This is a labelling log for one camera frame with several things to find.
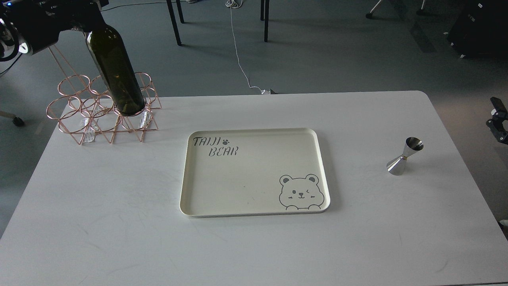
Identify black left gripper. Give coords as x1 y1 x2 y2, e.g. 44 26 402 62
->
8 0 106 54

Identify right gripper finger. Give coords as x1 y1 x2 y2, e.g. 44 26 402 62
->
490 97 508 116
486 115 508 145

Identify dark green wine bottle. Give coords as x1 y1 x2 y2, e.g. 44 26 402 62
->
87 24 146 116

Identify steel double jigger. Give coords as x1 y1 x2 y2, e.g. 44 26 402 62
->
386 137 424 176

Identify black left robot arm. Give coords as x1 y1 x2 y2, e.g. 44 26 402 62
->
1 0 109 62

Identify black box on floor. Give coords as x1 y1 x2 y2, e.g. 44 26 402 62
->
446 0 508 56

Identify chair caster left edge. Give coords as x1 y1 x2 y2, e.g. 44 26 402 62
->
0 111 25 127

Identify black table legs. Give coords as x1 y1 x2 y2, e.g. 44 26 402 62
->
166 0 269 46

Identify cream bear serving tray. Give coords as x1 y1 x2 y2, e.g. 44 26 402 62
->
180 128 331 217

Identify copper wire bottle rack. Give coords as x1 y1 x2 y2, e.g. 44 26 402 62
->
46 46 162 145

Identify black cables on floor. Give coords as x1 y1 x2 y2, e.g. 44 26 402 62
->
101 0 167 12

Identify white cable on floor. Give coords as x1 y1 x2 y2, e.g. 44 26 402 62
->
225 0 271 95

